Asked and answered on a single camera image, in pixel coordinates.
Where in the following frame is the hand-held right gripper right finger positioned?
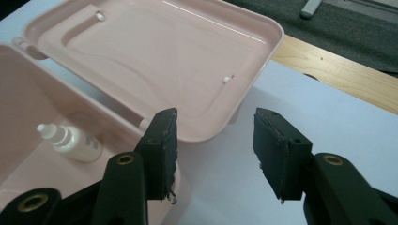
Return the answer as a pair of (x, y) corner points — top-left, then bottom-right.
(252, 107), (314, 204)

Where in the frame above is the large pale table mat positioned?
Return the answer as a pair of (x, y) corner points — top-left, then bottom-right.
(0, 0), (398, 225)

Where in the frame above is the small white bottle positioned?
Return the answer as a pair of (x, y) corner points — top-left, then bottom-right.
(36, 123), (104, 163)

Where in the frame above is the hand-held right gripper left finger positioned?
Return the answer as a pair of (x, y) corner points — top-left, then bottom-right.
(136, 107), (179, 204)

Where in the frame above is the pink plastic box white handle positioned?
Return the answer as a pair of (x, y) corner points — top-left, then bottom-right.
(0, 0), (286, 225)

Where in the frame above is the wooden table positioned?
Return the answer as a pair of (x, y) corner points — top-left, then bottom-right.
(271, 34), (398, 115)

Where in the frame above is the white-framed desk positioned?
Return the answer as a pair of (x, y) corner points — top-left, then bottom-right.
(299, 0), (324, 20)

